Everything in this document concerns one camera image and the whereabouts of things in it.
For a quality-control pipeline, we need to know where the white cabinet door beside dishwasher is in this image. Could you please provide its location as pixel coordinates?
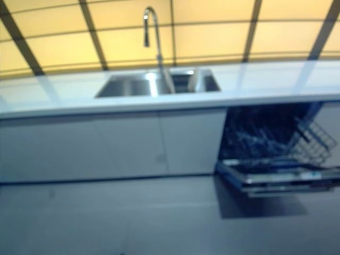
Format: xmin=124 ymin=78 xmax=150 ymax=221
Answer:
xmin=322 ymin=102 xmax=340 ymax=167

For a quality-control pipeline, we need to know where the narrow white cabinet door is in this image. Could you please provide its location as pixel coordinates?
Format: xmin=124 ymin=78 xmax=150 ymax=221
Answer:
xmin=158 ymin=108 xmax=228 ymax=175

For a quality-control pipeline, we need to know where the black dish drying rack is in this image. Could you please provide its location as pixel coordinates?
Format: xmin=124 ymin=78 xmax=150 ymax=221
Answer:
xmin=169 ymin=73 xmax=198 ymax=94

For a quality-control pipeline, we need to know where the stainless steel kitchen sink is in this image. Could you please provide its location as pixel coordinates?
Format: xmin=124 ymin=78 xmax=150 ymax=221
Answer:
xmin=95 ymin=67 xmax=223 ymax=98

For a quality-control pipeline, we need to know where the chrome gooseneck kitchen faucet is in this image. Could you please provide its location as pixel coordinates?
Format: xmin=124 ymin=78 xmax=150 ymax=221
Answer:
xmin=142 ymin=7 xmax=167 ymax=71

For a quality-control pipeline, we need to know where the wide white cabinet door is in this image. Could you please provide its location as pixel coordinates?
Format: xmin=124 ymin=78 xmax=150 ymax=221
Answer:
xmin=0 ymin=111 xmax=163 ymax=184

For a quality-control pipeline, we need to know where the dishwasher wire rack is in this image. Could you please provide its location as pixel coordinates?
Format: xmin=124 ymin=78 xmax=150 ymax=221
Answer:
xmin=225 ymin=105 xmax=337 ymax=162

